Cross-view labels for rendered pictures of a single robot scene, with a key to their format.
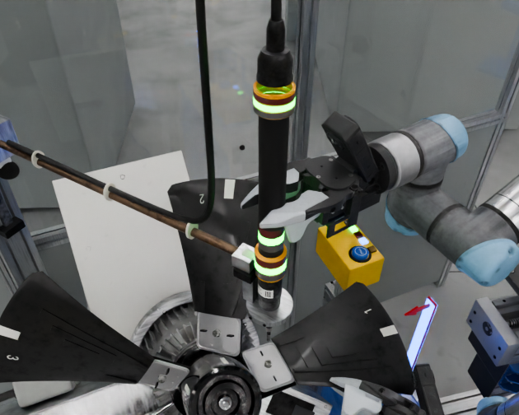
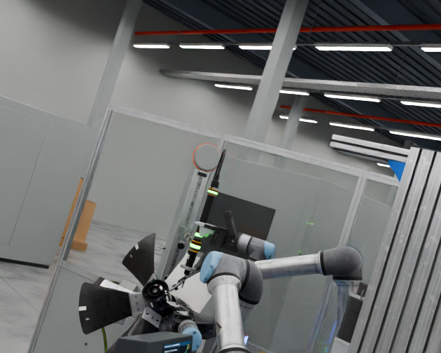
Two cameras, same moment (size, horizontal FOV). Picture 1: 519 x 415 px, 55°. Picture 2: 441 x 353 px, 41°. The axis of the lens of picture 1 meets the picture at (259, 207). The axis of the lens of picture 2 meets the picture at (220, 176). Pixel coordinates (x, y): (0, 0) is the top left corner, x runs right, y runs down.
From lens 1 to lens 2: 2.31 m
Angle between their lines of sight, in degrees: 63
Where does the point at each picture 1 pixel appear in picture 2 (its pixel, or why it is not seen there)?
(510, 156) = not seen: outside the picture
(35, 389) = (124, 284)
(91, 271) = (169, 280)
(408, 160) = (243, 238)
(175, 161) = not seen: hidden behind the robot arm
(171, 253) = (195, 293)
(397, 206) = not seen: hidden behind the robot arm
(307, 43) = (327, 288)
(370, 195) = (231, 245)
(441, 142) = (260, 242)
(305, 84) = (320, 311)
